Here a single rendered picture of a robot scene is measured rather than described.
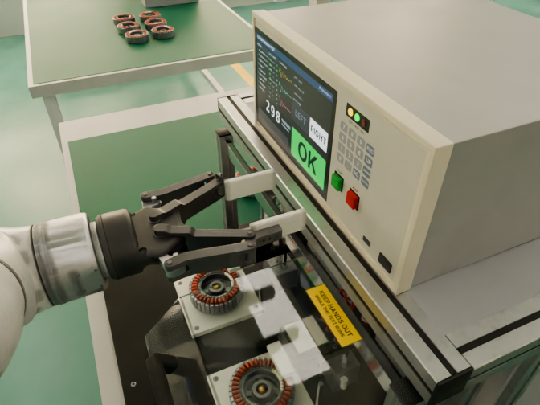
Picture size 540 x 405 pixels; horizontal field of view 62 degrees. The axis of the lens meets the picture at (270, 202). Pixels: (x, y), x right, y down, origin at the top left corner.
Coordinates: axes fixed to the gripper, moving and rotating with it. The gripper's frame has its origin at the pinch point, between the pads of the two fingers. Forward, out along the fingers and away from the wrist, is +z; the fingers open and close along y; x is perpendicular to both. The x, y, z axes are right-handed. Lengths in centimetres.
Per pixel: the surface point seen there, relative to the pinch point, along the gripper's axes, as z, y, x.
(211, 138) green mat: 17, -86, -43
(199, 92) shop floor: 62, -275, -119
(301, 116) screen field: 9.7, -11.0, 4.4
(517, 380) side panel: 23.1, 25.1, -17.8
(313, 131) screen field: 9.8, -7.3, 3.9
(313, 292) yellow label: 3.4, 6.8, -11.4
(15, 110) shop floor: -67, -299, -119
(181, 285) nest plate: -9.3, -26.0, -39.9
